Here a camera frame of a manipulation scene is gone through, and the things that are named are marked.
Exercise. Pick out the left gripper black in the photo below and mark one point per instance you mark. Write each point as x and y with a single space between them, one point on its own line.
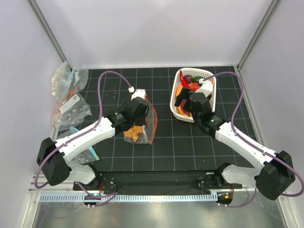
142 121

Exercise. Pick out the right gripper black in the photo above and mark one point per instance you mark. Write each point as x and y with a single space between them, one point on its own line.
184 94

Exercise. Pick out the red chili pepper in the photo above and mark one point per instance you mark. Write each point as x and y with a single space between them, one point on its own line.
183 81

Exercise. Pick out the yellow orange ginger root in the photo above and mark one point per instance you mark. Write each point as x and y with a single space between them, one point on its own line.
133 135

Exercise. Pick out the clear zip bag orange zipper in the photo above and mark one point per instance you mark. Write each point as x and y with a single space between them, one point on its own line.
149 129

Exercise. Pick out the white perforated plastic basket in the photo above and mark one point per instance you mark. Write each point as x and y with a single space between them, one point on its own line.
174 109

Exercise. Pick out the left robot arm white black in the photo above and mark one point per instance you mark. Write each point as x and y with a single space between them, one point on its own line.
55 157

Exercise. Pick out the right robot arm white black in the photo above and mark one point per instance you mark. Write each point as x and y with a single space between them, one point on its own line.
271 173

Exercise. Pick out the clear bag with white label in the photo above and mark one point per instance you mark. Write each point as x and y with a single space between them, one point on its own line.
72 112

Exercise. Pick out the watermelon slice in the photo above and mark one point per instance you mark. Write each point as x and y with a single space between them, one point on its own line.
194 86

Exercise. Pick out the dark purple plum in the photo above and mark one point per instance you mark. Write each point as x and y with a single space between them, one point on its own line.
188 78

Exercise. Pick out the orange papaya slice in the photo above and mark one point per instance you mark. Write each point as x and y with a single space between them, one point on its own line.
178 90

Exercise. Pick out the black grid cutting mat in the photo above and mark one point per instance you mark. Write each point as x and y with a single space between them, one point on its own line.
177 146

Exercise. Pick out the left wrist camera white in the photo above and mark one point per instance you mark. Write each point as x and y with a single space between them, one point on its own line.
141 93

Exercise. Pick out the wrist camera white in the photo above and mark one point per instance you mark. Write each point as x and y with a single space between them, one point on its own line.
141 93
206 87

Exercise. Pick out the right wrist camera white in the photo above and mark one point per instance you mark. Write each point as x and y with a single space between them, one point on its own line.
206 87

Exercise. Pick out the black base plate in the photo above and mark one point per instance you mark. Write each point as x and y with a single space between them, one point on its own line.
155 180

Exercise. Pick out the slotted aluminium cable duct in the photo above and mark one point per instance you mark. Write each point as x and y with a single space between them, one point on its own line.
83 197

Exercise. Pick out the aluminium frame rail right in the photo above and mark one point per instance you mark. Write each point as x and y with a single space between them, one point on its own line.
259 31

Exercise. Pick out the aluminium frame rail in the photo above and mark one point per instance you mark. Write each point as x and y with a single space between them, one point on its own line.
48 31
259 31

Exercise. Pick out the aluminium frame rail left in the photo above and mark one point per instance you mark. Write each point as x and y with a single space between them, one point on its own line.
48 31

